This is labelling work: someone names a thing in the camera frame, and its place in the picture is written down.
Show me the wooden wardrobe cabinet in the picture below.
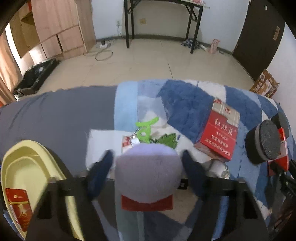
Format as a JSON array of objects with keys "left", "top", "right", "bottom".
[{"left": 9, "top": 0, "right": 96, "bottom": 59}]

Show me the green plastic clip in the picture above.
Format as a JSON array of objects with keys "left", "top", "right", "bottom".
[{"left": 135, "top": 117, "right": 159, "bottom": 144}]

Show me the grey bed sheet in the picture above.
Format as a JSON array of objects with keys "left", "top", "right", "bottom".
[{"left": 1, "top": 86, "right": 119, "bottom": 240}]

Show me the white paper sheet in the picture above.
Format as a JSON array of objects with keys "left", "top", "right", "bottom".
[{"left": 85, "top": 130, "right": 131, "bottom": 170}]

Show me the black round sponge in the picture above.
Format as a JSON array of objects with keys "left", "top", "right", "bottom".
[{"left": 245, "top": 120, "right": 280, "bottom": 165}]

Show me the black open suitcase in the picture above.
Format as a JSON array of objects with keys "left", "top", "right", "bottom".
[{"left": 13, "top": 58, "right": 61, "bottom": 98}]

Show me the dark brown door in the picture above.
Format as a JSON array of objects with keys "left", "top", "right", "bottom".
[{"left": 233, "top": 0, "right": 285, "bottom": 80}]

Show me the pink bag on floor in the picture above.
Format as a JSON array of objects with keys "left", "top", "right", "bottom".
[{"left": 209, "top": 39, "right": 220, "bottom": 54}]

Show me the yellow plastic basin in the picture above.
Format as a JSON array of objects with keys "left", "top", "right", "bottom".
[{"left": 1, "top": 140, "right": 72, "bottom": 238}]

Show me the white power strip cable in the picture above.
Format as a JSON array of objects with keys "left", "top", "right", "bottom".
[{"left": 83, "top": 39, "right": 114, "bottom": 62}]

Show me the large red cigarette carton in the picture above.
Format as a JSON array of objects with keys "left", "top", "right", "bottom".
[{"left": 194, "top": 98, "right": 240, "bottom": 162}]

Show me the brown printed cardboard box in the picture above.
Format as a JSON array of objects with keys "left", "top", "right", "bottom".
[{"left": 250, "top": 69, "right": 280, "bottom": 98}]

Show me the slim red cigarette box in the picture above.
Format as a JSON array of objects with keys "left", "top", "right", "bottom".
[{"left": 6, "top": 188, "right": 33, "bottom": 232}]

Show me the blue white patterned blanket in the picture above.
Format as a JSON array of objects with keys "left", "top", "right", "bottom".
[{"left": 114, "top": 79, "right": 292, "bottom": 241}]

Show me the black folding table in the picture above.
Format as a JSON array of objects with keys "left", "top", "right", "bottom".
[{"left": 123, "top": 1, "right": 210, "bottom": 54}]

